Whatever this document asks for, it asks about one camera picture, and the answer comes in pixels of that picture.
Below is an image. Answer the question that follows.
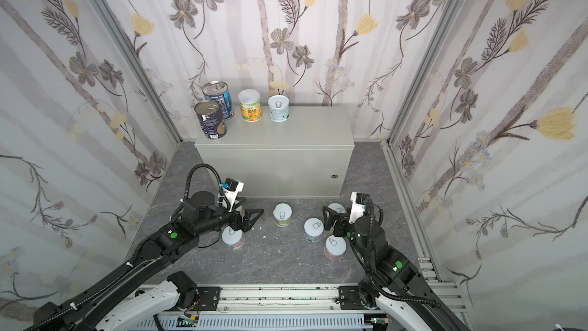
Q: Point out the blue labelled tall can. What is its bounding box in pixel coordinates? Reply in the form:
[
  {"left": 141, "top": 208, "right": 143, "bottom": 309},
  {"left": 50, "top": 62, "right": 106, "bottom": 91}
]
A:
[{"left": 202, "top": 81, "right": 234, "bottom": 120}]

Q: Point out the dark labelled tall can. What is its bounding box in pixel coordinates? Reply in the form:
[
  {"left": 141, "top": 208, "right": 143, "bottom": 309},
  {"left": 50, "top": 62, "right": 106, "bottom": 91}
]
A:
[{"left": 194, "top": 100, "right": 227, "bottom": 139}]

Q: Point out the grey metal cabinet box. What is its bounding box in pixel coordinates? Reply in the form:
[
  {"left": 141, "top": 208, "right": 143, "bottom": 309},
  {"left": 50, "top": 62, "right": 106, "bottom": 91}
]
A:
[{"left": 194, "top": 106, "right": 355, "bottom": 199}]

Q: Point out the white lid light-blue can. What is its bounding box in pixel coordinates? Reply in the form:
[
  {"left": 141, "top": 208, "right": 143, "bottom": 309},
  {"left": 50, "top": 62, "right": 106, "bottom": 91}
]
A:
[{"left": 268, "top": 95, "right": 289, "bottom": 123}]

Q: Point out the white lid pink can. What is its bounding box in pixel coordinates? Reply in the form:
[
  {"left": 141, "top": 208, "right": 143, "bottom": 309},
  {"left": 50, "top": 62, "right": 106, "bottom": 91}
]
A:
[{"left": 221, "top": 227, "right": 244, "bottom": 250}]

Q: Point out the white lid green can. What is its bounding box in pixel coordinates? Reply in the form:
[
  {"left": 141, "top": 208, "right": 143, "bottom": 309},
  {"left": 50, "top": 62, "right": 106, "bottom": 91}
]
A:
[{"left": 273, "top": 202, "right": 292, "bottom": 227}]

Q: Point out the white lid yellow can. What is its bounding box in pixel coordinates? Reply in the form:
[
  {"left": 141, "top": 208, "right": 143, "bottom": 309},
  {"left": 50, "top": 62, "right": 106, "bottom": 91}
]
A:
[{"left": 328, "top": 202, "right": 347, "bottom": 215}]

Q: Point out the white lid teal can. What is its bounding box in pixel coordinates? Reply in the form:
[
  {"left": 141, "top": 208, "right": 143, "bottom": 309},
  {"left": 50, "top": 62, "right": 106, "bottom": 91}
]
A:
[{"left": 304, "top": 218, "right": 324, "bottom": 242}]

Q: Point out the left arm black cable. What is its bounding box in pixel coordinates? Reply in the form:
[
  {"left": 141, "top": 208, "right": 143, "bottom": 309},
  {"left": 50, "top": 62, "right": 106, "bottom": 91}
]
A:
[{"left": 22, "top": 162, "right": 231, "bottom": 331}]

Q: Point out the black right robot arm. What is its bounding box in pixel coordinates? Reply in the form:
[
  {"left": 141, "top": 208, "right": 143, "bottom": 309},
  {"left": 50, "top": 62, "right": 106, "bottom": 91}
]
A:
[{"left": 322, "top": 206, "right": 468, "bottom": 330}]

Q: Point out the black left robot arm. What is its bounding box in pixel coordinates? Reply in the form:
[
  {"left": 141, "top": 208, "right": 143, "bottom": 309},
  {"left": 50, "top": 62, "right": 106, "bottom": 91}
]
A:
[{"left": 29, "top": 191, "right": 264, "bottom": 330}]

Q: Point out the white lid yellow-orange can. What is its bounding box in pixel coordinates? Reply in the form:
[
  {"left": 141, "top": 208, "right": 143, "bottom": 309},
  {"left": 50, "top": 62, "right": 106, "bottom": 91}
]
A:
[{"left": 237, "top": 89, "right": 263, "bottom": 122}]

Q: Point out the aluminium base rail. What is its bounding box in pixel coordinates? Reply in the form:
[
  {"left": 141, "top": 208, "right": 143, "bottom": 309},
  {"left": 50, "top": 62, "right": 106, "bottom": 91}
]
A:
[{"left": 91, "top": 283, "right": 465, "bottom": 331}]

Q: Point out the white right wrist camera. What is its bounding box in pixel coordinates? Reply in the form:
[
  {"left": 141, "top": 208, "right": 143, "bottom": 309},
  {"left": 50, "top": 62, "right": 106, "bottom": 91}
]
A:
[{"left": 349, "top": 192, "right": 371, "bottom": 224}]

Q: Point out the white lid pink-red can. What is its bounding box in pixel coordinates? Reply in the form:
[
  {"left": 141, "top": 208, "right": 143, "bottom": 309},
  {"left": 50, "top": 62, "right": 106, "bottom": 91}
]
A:
[{"left": 324, "top": 235, "right": 347, "bottom": 261}]

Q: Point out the white slotted cable duct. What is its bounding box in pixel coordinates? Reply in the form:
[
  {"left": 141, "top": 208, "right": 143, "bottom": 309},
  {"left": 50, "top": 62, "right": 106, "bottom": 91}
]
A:
[{"left": 159, "top": 314, "right": 373, "bottom": 330}]

